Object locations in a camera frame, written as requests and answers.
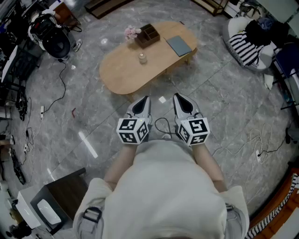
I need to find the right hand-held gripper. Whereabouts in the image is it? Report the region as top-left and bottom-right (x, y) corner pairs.
(172, 92), (210, 147)

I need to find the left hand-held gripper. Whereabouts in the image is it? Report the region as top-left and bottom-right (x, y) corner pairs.
(116, 95), (152, 146)

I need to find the person's left forearm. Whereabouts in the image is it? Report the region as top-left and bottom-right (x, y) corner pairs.
(104, 140), (141, 190)

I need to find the person's right forearm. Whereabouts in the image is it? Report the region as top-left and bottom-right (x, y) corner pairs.
(190, 142), (228, 193)

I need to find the wooden oval coffee table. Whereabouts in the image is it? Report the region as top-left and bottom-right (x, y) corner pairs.
(99, 21), (199, 96)

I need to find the grey notebook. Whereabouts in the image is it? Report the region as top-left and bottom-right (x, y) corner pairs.
(166, 35), (192, 57)

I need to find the dark wooden organizer box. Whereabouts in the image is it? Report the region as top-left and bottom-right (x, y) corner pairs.
(135, 23), (161, 49)

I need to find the pink flower bouquet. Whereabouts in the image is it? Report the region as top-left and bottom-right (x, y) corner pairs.
(124, 26), (142, 42)

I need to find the black white striped blanket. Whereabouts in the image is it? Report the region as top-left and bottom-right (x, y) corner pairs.
(228, 32), (266, 67)

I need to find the person's cream shirt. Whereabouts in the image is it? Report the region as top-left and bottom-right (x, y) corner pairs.
(72, 139), (250, 239)

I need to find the grey white beanbag chair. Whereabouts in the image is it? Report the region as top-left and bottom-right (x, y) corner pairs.
(222, 17), (278, 72)

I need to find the wooden framed glass cabinet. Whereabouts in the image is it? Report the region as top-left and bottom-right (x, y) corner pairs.
(191, 0), (231, 17)

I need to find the black clothing pile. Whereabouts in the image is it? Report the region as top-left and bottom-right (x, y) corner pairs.
(245, 20), (290, 47)

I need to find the black white round robot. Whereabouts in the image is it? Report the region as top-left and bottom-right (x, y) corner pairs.
(28, 13), (71, 59)

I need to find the dark wooden side table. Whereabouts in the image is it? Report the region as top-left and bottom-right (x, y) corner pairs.
(30, 167), (88, 235)

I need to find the white oval device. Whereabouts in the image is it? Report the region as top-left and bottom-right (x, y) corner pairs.
(37, 199), (62, 225)

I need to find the black floor cable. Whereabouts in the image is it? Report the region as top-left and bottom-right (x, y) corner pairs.
(43, 60), (68, 115)

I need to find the white floor cable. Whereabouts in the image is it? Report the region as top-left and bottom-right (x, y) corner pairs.
(212, 122), (273, 203)

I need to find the black shoulder strap buckle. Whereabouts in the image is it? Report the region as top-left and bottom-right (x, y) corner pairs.
(83, 207), (103, 224)

